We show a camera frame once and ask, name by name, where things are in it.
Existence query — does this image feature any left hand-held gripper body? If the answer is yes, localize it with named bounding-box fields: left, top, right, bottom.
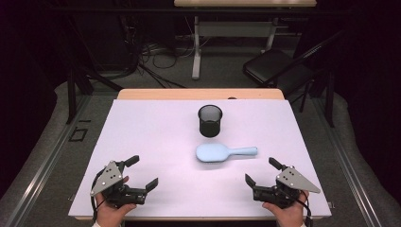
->
left=90, top=160, right=149, bottom=209

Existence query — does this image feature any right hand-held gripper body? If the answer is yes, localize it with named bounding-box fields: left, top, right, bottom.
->
left=252, top=165, right=322, bottom=210

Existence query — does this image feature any light blue plastic spoon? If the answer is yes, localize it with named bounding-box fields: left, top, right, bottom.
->
left=195, top=143, right=259, bottom=164

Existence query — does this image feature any black mesh cup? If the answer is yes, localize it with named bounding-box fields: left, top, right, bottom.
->
left=197, top=104, right=223, bottom=138

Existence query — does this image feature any person's left hand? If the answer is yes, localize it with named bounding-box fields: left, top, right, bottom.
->
left=95, top=175, right=138, bottom=227

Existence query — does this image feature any person's right hand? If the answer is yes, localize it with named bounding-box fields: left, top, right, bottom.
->
left=262, top=190, right=310, bottom=227

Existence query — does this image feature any black metal stand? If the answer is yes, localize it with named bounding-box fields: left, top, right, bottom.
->
left=64, top=15, right=125, bottom=125

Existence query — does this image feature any black folding chair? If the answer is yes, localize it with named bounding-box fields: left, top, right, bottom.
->
left=242, top=29, right=345, bottom=97

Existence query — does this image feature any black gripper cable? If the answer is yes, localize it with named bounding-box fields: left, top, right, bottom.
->
left=90, top=169, right=107, bottom=223
left=296, top=190, right=314, bottom=227

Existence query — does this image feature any bundle of floor cables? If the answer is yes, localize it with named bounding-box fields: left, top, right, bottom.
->
left=126, top=18, right=197, bottom=90

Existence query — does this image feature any white-frame desk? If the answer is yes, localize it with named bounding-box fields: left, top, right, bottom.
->
left=173, top=0, right=318, bottom=80

